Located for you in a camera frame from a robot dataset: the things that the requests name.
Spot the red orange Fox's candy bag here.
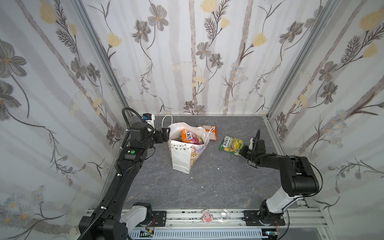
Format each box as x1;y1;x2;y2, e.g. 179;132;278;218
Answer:
179;129;199;144

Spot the white cartoon paper bag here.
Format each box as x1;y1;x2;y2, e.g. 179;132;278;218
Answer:
168;122;211;174

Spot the green yellow Fox's candy bag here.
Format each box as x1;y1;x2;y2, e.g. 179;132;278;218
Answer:
219;136;244;156

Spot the small orange snack packet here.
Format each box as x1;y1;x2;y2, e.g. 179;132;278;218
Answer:
199;125;218;141

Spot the purple Fox's berries bag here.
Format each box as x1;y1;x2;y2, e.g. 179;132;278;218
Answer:
189;138;204;145

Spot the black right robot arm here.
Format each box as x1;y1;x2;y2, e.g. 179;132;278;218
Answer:
239;131;323;226

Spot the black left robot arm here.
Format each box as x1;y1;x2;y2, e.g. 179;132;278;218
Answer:
78;107;171;240

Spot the clear round suction cup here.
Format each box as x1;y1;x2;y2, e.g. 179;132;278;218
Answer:
220;209;231;222

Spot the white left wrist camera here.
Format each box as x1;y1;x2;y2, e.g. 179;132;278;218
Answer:
143;113;155;128

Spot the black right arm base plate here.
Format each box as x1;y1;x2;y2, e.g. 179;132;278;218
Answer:
242;211;286;227

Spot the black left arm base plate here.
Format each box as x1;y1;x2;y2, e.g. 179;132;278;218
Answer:
153;211;167;228

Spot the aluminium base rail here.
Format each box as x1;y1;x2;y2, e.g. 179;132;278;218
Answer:
83;207;331;240

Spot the white slotted cable duct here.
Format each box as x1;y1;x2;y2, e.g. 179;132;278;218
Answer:
129;229;269;240

